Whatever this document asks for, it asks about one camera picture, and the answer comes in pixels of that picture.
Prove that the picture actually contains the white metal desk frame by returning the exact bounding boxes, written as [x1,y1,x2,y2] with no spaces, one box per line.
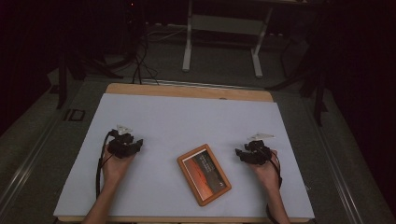
[181,0,275,78]

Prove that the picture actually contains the wooden table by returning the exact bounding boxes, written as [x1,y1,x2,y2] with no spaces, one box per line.
[57,82,312,224]

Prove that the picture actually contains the person's right hand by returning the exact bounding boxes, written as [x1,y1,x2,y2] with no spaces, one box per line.
[248,149,283,191]

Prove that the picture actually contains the person's left hand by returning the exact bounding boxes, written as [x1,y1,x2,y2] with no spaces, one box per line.
[102,145,136,185]

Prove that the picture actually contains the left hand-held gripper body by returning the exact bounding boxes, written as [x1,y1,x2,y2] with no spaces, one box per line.
[106,124,138,159]

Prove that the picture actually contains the orange framed tray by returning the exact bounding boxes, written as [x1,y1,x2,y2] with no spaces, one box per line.
[177,143,233,207]

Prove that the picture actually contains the black metal stand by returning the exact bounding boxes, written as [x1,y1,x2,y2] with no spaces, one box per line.
[55,52,124,110]
[265,31,330,127]

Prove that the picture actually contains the white table mat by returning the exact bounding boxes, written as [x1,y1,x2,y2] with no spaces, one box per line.
[52,92,316,219]

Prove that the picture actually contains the black floor cables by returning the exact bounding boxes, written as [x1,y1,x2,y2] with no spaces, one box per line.
[132,31,161,86]

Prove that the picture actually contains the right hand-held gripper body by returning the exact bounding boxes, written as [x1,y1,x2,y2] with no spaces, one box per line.
[244,133,276,166]

